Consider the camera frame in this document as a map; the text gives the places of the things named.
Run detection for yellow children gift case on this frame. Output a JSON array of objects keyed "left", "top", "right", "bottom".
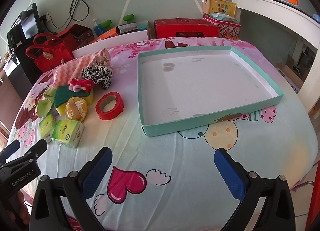
[{"left": 202, "top": 0, "right": 237, "bottom": 18}]

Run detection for red gift box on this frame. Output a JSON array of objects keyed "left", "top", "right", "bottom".
[{"left": 153, "top": 18, "right": 219, "bottom": 38}]

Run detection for blue wet wipes pack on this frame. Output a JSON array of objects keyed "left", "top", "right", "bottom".
[{"left": 209, "top": 13, "right": 238, "bottom": 23}]

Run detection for red tape roll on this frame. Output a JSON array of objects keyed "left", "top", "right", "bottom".
[{"left": 95, "top": 92, "right": 124, "bottom": 120}]

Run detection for round yellow packaged sponge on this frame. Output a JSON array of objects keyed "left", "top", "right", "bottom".
[{"left": 65, "top": 97, "right": 87, "bottom": 122}]

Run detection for green tissue pack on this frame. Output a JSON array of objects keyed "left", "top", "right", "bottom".
[
  {"left": 51, "top": 119, "right": 84, "bottom": 148},
  {"left": 39, "top": 113, "right": 56, "bottom": 143}
]

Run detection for person's left hand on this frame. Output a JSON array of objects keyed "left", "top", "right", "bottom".
[{"left": 16, "top": 190, "right": 30, "bottom": 225}]

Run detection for red felt handbag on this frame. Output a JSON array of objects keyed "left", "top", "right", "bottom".
[{"left": 25, "top": 33, "right": 78, "bottom": 73}]

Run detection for light green cloth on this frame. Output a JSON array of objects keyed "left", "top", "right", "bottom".
[{"left": 36, "top": 87, "right": 56, "bottom": 118}]

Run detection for leopard print scrunchie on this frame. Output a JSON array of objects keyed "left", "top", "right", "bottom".
[{"left": 81, "top": 65, "right": 113, "bottom": 90}]

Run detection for blue liquid plastic bottle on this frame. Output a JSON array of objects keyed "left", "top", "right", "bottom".
[{"left": 92, "top": 18, "right": 104, "bottom": 37}]

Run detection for yellow green scouring sponge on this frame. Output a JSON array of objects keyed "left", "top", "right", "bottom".
[{"left": 53, "top": 86, "right": 94, "bottom": 116}]

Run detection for red pink plush hair tie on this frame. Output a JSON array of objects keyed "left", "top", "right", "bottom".
[{"left": 68, "top": 77, "right": 96, "bottom": 93}]

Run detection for teal shallow cardboard tray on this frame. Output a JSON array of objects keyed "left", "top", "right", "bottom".
[{"left": 137, "top": 46, "right": 284, "bottom": 137}]

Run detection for pink zigzag striped cloth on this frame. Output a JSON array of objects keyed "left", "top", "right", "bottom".
[{"left": 53, "top": 55, "right": 95, "bottom": 89}]

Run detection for cardboard box under desk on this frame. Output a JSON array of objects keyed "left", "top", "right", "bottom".
[{"left": 276, "top": 55, "right": 303, "bottom": 94}]

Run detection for open dark red box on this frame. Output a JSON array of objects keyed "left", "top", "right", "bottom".
[{"left": 57, "top": 24, "right": 94, "bottom": 52}]

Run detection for green dumbbell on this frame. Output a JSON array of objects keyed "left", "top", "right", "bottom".
[
  {"left": 123, "top": 14, "right": 135, "bottom": 23},
  {"left": 100, "top": 20, "right": 112, "bottom": 30}
]

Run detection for beige pink scrunchie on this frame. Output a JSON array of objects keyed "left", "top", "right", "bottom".
[{"left": 88, "top": 48, "right": 111, "bottom": 67}]

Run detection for small black monitor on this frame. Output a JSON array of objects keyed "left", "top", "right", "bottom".
[{"left": 7, "top": 3, "right": 43, "bottom": 49}]

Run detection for white foam board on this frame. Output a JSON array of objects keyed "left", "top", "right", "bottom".
[{"left": 72, "top": 30, "right": 149, "bottom": 58}]

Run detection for black hanging cables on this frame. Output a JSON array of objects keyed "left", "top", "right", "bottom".
[{"left": 45, "top": 0, "right": 90, "bottom": 34}]

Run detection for orange cardboard box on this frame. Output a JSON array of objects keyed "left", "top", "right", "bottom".
[{"left": 89, "top": 28, "right": 118, "bottom": 44}]

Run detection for white desk shelf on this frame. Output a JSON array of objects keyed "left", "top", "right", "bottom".
[{"left": 232, "top": 0, "right": 319, "bottom": 112}]

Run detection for red white patterned box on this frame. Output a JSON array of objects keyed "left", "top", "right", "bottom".
[{"left": 203, "top": 14, "right": 241, "bottom": 39}]

